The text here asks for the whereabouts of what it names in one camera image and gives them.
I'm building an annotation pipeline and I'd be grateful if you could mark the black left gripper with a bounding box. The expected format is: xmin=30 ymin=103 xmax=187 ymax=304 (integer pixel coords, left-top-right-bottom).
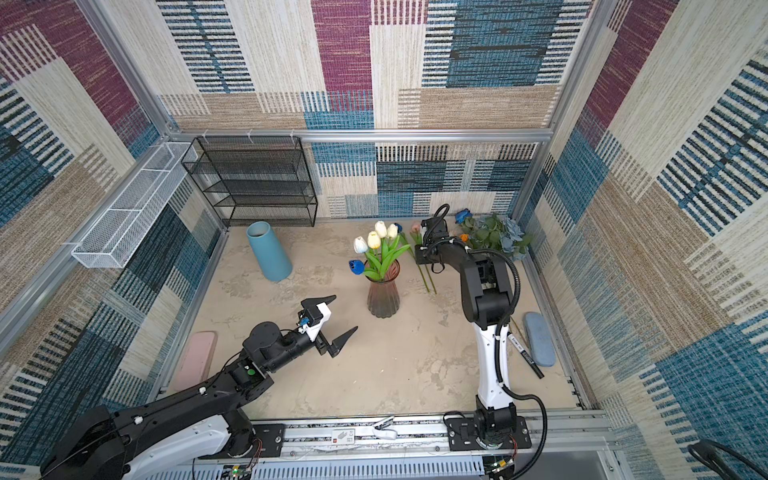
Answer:
xmin=266 ymin=295 xmax=355 ymax=376

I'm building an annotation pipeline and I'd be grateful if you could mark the pink tulip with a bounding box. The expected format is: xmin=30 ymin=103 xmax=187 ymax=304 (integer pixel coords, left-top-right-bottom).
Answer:
xmin=409 ymin=223 xmax=430 ymax=293

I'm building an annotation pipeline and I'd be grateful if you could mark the blue rose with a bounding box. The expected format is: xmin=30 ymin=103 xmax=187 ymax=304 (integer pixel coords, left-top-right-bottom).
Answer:
xmin=455 ymin=208 xmax=472 ymax=224

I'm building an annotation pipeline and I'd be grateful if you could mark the dusty blue hydrangea bunch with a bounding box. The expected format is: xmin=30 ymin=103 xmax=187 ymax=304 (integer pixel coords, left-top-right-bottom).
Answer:
xmin=461 ymin=214 xmax=532 ymax=261

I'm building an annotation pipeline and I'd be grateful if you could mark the yellow tulip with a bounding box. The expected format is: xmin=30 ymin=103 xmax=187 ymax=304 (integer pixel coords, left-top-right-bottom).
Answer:
xmin=366 ymin=231 xmax=386 ymax=281

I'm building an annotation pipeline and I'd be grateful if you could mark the pink ribbed glass vase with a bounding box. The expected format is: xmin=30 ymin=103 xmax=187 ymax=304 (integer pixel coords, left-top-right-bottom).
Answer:
xmin=367 ymin=260 xmax=400 ymax=318

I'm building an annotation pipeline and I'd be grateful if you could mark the teal cylindrical vase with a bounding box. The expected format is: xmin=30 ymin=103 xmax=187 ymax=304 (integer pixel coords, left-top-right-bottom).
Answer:
xmin=246 ymin=221 xmax=293 ymax=283

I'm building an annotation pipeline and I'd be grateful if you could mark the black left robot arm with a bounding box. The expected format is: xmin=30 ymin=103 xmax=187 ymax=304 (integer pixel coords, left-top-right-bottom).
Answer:
xmin=40 ymin=296 xmax=354 ymax=479

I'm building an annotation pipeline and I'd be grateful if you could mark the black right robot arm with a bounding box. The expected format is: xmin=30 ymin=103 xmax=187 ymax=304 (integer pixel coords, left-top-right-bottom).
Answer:
xmin=415 ymin=204 xmax=541 ymax=447

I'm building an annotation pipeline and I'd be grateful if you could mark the pink glasses case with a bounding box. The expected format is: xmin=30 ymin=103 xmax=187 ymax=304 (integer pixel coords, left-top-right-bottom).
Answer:
xmin=170 ymin=331 xmax=218 ymax=391

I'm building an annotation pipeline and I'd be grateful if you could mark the blue glasses case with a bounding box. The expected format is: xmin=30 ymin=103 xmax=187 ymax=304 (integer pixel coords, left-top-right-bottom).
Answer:
xmin=524 ymin=312 xmax=557 ymax=367

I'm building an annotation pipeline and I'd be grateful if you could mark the black white marker pen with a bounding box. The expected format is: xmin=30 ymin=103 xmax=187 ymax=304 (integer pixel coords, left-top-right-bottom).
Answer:
xmin=507 ymin=333 xmax=545 ymax=379

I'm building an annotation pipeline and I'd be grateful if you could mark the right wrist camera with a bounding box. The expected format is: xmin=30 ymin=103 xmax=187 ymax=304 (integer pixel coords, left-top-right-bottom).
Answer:
xmin=420 ymin=218 xmax=438 ymax=245

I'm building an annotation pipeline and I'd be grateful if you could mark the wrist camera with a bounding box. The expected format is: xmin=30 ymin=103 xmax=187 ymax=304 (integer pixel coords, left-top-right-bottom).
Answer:
xmin=420 ymin=218 xmax=438 ymax=245
xmin=297 ymin=304 xmax=331 ymax=340

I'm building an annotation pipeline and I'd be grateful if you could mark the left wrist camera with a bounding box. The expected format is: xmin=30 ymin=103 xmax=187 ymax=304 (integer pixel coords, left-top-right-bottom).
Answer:
xmin=297 ymin=304 xmax=331 ymax=340

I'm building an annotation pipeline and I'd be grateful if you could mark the aluminium mounting rail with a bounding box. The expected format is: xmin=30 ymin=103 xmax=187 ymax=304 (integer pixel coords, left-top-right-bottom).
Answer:
xmin=107 ymin=411 xmax=613 ymax=463

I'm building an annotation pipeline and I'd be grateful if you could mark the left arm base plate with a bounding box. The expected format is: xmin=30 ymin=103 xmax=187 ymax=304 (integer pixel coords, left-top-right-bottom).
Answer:
xmin=223 ymin=423 xmax=286 ymax=458

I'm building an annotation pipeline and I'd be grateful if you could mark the black wire mesh shelf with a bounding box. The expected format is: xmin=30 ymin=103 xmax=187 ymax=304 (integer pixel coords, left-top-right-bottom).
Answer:
xmin=181 ymin=136 xmax=318 ymax=227

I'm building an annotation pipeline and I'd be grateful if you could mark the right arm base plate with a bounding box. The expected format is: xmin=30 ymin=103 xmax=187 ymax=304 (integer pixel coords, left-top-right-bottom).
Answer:
xmin=442 ymin=414 xmax=532 ymax=451

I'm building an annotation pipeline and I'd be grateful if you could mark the white wire mesh basket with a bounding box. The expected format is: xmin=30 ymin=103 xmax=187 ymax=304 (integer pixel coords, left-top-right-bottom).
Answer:
xmin=72 ymin=142 xmax=190 ymax=269

